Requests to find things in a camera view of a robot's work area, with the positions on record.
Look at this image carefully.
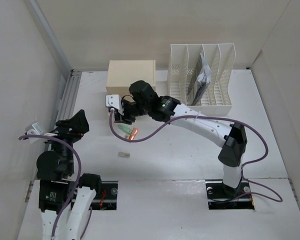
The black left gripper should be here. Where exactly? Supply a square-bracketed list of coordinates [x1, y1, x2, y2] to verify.
[41, 108, 89, 174]

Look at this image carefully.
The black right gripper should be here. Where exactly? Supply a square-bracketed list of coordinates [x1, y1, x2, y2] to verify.
[114, 99, 150, 126]

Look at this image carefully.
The grey setup guide booklet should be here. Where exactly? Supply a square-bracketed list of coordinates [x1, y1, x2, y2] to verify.
[187, 53, 212, 106]

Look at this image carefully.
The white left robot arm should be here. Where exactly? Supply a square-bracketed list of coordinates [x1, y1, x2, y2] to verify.
[36, 109, 102, 240]

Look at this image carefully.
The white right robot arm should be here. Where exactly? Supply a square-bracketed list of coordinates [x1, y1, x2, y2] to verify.
[106, 80, 248, 197]

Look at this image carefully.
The green highlighter pen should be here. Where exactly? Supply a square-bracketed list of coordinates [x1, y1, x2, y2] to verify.
[117, 123, 133, 135]

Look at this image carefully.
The orange highlighter pen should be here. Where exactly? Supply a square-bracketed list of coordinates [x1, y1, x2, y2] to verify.
[128, 128, 139, 141]

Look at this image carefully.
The small beige eraser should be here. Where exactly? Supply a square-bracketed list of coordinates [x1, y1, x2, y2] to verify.
[118, 151, 130, 158]

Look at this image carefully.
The cream wooden drawer cabinet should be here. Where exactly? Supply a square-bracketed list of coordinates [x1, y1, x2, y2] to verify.
[106, 60, 156, 102]

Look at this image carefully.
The white perforated file organizer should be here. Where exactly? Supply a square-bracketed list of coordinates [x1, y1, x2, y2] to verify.
[167, 43, 236, 116]

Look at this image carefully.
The aluminium rail frame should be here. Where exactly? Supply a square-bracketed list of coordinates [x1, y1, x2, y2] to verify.
[27, 0, 82, 163]

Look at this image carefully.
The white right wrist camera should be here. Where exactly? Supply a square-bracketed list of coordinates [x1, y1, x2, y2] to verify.
[105, 94, 123, 113]

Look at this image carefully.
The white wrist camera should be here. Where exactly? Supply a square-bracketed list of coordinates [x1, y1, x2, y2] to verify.
[25, 122, 47, 135]
[105, 94, 123, 113]

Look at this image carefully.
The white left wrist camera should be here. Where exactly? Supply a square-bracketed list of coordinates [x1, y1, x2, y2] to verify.
[25, 122, 47, 135]

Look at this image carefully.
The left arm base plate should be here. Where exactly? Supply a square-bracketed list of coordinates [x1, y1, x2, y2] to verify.
[90, 181, 118, 211]

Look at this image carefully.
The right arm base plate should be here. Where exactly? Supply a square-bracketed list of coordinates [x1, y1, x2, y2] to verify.
[205, 179, 255, 210]

